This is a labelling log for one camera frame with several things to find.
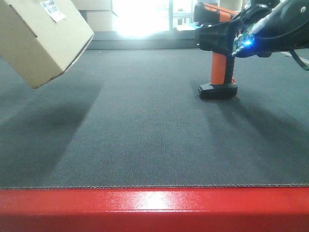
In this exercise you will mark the red metal table edge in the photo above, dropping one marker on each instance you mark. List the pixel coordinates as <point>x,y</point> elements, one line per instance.
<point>267,209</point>

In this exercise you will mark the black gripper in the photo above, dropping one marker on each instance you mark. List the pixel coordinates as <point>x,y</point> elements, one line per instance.
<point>284,29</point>

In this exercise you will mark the stacked cardboard boxes background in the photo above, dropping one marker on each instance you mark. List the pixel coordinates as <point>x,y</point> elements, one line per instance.
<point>98,13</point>

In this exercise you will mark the orange black barcode scanner gun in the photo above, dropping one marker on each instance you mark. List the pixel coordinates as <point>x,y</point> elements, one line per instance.
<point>222,84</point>

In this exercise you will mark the white barcode label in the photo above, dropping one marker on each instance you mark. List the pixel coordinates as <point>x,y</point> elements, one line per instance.
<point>52,10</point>

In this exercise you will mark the dark conveyor rear rail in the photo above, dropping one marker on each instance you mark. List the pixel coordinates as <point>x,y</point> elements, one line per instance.
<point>174,39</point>

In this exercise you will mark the green circuit board blue led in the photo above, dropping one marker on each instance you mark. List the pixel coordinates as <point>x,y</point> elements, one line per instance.
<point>244,44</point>

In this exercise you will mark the brown cardboard package box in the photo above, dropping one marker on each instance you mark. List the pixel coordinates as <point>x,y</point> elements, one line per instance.
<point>38,48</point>

